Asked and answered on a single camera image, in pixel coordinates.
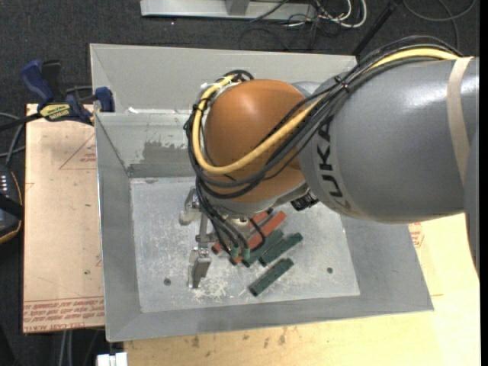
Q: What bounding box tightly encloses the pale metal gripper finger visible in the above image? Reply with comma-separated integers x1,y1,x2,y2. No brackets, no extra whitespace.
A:
192,256,212,290
188,248,200,288

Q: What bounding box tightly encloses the grey metal bin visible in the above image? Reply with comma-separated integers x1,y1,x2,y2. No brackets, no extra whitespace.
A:
89,43,435,343

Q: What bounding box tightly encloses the red-brown flat block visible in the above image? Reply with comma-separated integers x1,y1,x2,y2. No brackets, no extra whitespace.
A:
210,210,275,255
227,210,287,265

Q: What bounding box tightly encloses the dark green flat block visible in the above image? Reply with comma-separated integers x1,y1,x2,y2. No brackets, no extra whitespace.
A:
241,228,285,268
249,257,295,297
258,232,304,268

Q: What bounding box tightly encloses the black cylinder on white bracket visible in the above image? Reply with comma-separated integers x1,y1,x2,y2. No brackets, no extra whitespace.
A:
290,191,320,211

